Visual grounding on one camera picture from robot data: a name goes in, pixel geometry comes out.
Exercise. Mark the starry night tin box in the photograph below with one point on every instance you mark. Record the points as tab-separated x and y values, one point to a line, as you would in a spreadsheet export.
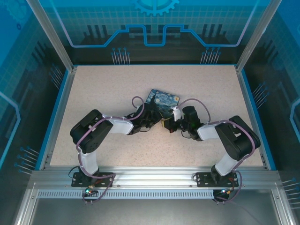
164	99

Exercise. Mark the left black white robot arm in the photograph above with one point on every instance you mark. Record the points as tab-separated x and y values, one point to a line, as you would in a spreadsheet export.
93	131

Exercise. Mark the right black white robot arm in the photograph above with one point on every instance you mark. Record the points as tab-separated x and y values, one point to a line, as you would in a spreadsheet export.
236	138

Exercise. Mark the small connector with LED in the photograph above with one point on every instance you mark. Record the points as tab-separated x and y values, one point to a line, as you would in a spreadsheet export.
225	191
89	188

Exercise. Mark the grey metal front panel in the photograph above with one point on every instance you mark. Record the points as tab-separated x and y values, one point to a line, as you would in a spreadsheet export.
152	211

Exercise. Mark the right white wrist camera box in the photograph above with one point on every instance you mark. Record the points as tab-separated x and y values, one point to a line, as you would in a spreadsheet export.
176	113

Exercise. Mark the aluminium front rail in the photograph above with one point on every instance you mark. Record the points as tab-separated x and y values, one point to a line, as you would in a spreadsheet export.
152	175

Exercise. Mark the aluminium side frame rail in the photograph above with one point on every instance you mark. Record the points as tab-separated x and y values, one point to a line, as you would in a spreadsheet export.
244	93
66	93

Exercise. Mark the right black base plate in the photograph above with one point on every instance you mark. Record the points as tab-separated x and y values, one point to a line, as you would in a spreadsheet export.
204	179

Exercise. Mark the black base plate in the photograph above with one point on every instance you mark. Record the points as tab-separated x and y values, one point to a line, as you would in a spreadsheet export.
204	179
105	180

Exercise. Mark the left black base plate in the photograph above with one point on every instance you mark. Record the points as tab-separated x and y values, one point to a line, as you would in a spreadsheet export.
105	180

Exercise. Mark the aluminium frame post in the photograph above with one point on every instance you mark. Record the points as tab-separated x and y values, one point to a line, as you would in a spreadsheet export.
257	35
51	35

